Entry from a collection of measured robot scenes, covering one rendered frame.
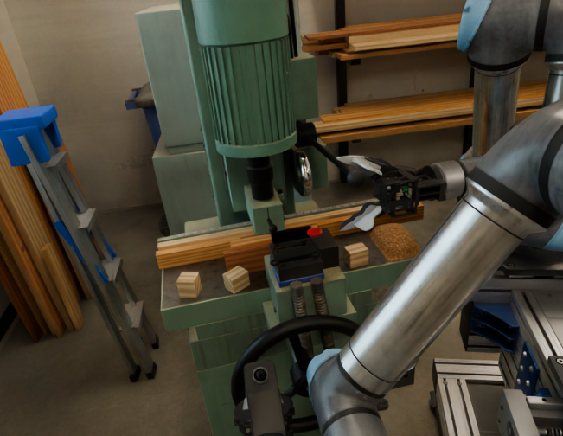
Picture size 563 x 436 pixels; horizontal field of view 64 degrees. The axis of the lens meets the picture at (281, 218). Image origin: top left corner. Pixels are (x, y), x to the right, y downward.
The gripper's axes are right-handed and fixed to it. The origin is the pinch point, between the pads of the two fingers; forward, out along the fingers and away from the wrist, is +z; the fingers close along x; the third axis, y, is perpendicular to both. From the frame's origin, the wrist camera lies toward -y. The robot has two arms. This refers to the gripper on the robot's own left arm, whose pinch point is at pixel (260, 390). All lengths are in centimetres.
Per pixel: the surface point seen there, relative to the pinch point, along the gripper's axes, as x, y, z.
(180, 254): -13.8, -23.3, 31.1
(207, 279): -7.9, -17.1, 25.8
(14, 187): -93, -59, 132
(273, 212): 8.6, -29.9, 24.1
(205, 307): -8.8, -12.0, 19.8
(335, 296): 17.2, -11.7, 10.6
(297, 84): 20, -61, 33
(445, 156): 174, -61, 267
